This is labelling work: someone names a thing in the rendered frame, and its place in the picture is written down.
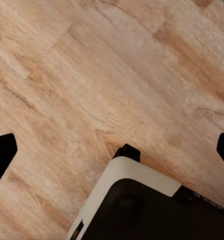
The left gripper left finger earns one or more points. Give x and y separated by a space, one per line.
8 149

